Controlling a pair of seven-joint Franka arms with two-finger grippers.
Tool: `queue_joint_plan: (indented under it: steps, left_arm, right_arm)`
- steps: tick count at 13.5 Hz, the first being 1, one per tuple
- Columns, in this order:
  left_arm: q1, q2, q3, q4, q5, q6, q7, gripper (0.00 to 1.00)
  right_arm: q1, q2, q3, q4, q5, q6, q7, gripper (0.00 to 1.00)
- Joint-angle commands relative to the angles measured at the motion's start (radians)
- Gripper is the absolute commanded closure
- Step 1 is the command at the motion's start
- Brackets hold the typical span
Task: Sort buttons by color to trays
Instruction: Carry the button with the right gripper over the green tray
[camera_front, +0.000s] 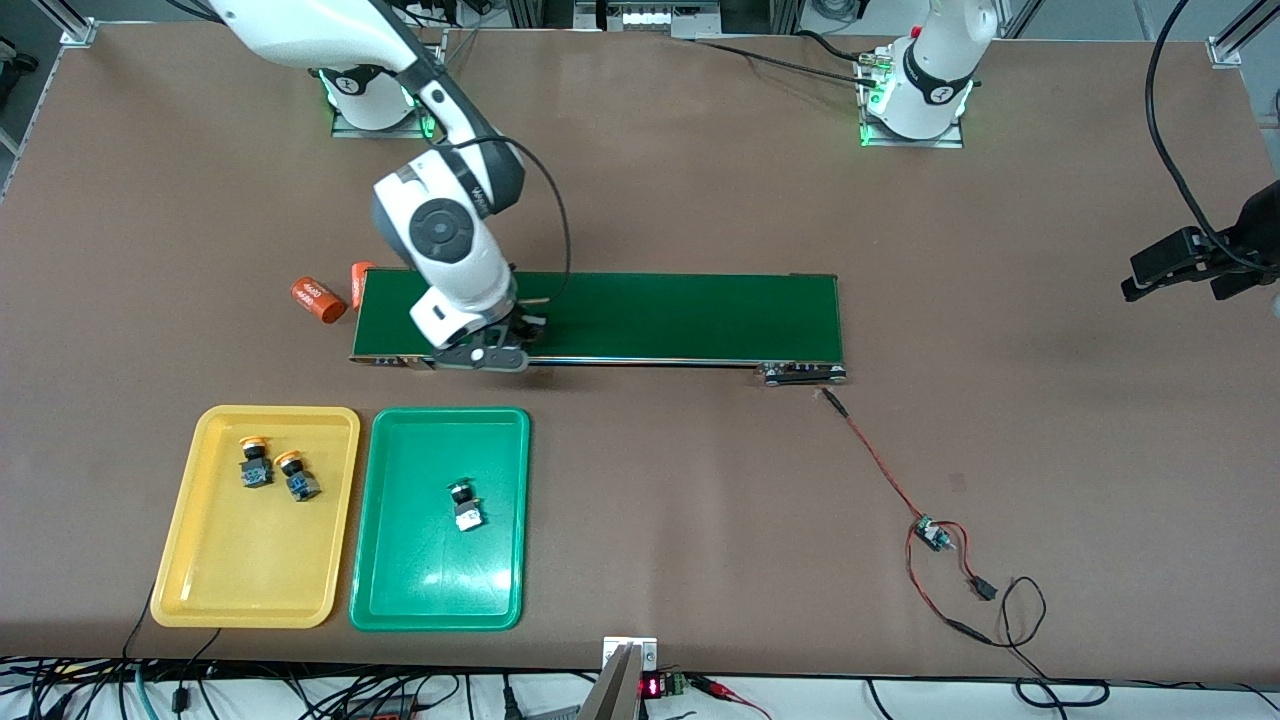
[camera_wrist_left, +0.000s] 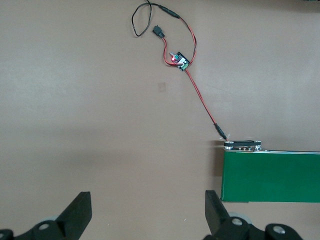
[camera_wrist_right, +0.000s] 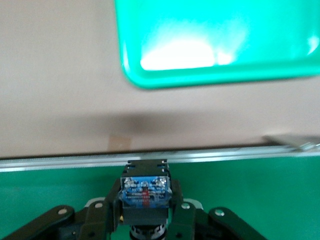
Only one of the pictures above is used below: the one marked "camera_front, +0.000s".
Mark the yellow plastic tray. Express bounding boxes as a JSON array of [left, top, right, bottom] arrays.
[[150, 404, 362, 630]]

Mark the long red wire pair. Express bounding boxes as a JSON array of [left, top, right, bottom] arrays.
[[905, 525, 996, 646]]

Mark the teal cable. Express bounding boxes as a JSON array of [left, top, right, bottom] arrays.
[[128, 662, 161, 720]]

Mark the short red wire pair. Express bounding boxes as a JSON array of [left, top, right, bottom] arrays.
[[940, 520, 986, 586]]

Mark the silver camera mount bracket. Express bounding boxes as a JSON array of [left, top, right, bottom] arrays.
[[578, 635, 661, 720]]

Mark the yellow-capped push button switch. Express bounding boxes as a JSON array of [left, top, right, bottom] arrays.
[[274, 450, 321, 503], [238, 436, 277, 491]]

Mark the thin black looped cable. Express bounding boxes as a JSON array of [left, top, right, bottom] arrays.
[[995, 575, 1111, 709]]

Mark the black cable across table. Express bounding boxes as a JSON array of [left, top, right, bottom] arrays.
[[690, 30, 886, 89]]

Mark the thin black cable with plug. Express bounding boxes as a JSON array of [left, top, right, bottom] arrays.
[[172, 628, 223, 713]]

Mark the green conveyor belt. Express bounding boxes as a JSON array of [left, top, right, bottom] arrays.
[[350, 267, 849, 388]]

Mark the black round floor object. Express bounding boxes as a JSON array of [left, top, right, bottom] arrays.
[[0, 38, 39, 96]]

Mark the black cable tangle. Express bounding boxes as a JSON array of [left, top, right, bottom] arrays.
[[0, 655, 601, 720]]

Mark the red clip lead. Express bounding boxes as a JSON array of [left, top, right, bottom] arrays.
[[690, 675, 773, 720]]

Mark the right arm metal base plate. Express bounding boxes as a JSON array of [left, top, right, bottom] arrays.
[[332, 28, 443, 139]]

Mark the green plastic tray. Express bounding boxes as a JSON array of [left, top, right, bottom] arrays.
[[348, 406, 532, 633]]

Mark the aluminium frame rack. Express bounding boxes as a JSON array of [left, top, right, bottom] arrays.
[[505, 0, 811, 41]]

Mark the red conveyor power cable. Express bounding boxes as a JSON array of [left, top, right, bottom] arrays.
[[820, 388, 929, 526]]

